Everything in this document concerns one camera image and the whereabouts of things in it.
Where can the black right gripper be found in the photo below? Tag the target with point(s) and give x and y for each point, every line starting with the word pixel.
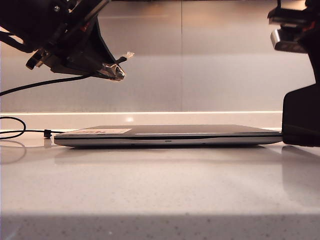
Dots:
pixel 315 50

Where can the black right camera bracket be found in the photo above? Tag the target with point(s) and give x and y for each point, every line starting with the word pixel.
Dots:
pixel 287 12

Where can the dark overhead cabinet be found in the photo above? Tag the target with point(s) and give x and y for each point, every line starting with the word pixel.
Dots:
pixel 175 0

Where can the silver closed laptop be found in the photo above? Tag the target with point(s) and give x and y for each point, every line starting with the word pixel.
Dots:
pixel 162 142

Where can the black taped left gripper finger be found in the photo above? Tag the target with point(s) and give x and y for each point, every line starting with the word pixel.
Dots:
pixel 105 72

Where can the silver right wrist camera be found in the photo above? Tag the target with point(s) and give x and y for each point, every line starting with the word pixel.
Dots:
pixel 285 41

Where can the white red-lettered sticker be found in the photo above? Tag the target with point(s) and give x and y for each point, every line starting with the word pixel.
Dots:
pixel 120 131

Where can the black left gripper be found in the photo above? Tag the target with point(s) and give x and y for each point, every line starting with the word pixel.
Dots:
pixel 37 20

